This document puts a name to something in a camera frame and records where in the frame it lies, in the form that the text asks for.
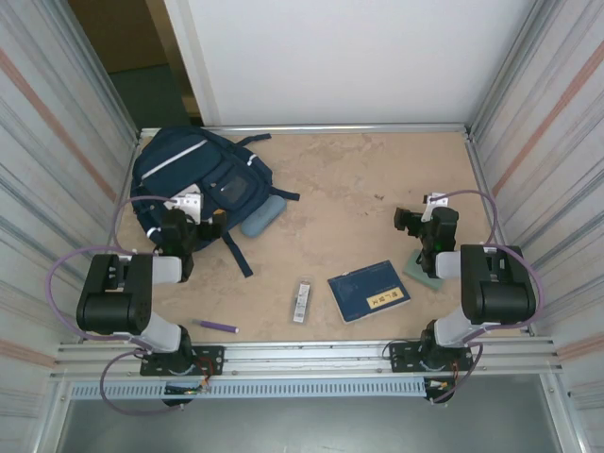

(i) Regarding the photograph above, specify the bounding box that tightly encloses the purple pen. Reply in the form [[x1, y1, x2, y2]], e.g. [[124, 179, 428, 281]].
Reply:
[[191, 318, 240, 334]]

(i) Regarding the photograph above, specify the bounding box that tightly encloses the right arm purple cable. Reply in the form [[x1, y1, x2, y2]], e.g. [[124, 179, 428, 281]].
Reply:
[[427, 189, 546, 405]]

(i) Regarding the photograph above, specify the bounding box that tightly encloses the aluminium table side rail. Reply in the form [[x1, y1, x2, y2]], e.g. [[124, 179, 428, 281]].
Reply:
[[464, 133, 537, 339], [84, 133, 143, 344]]

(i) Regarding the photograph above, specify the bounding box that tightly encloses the clear pen refill pack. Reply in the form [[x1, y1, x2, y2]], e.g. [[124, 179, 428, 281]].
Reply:
[[291, 278, 314, 325]]

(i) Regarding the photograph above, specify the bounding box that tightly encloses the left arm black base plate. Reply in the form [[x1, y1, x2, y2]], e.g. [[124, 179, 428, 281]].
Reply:
[[140, 345, 226, 378]]

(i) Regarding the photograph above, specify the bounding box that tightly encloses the grey-blue glasses case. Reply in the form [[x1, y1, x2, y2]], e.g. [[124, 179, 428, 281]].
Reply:
[[240, 195, 287, 238]]

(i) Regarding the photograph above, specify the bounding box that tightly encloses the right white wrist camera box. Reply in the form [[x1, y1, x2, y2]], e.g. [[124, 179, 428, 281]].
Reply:
[[421, 192, 455, 223]]

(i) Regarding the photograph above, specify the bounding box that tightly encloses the long aluminium mounting rail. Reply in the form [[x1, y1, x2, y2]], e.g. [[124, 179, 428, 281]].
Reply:
[[50, 335, 566, 381]]

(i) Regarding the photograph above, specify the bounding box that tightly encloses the grey slotted cable duct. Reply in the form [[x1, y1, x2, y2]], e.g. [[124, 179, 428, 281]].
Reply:
[[69, 377, 428, 400]]

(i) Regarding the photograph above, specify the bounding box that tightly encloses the green rectangular pad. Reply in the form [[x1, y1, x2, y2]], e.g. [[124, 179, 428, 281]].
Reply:
[[402, 247, 447, 293]]

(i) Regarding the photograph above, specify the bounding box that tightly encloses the small controller board with wires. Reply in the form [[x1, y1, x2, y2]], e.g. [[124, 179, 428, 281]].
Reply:
[[162, 380, 212, 408], [423, 377, 460, 406]]

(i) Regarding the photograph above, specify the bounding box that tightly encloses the blue notebook with yellow label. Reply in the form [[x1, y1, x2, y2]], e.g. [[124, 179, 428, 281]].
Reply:
[[327, 259, 411, 326]]

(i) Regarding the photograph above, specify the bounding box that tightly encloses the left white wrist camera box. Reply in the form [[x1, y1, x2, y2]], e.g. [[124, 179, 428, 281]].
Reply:
[[170, 191, 205, 222]]

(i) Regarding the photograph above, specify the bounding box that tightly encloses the aluminium frame post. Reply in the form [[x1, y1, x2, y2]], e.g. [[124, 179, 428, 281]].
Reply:
[[466, 0, 567, 138]]

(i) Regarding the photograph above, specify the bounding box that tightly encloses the navy blue backpack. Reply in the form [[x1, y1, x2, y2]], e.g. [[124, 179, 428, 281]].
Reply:
[[130, 126, 301, 278]]

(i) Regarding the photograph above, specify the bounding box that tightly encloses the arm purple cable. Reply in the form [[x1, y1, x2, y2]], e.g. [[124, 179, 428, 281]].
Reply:
[[48, 194, 190, 417], [427, 189, 546, 405]]

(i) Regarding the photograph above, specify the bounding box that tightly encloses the grey metal sheet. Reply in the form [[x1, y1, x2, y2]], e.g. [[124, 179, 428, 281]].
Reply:
[[56, 398, 565, 453]]

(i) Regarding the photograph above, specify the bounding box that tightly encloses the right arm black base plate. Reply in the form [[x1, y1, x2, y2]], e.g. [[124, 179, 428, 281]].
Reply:
[[387, 340, 475, 374]]

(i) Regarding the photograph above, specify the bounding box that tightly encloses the aluminium table edge rail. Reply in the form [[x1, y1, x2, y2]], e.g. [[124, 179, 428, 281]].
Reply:
[[138, 123, 472, 139]]

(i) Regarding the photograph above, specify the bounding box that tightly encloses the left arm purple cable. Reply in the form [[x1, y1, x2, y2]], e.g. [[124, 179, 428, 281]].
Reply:
[[48, 194, 190, 417]]

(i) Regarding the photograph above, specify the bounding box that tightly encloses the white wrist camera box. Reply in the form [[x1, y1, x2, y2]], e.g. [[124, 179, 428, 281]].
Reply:
[[421, 192, 455, 223], [170, 191, 205, 222]]

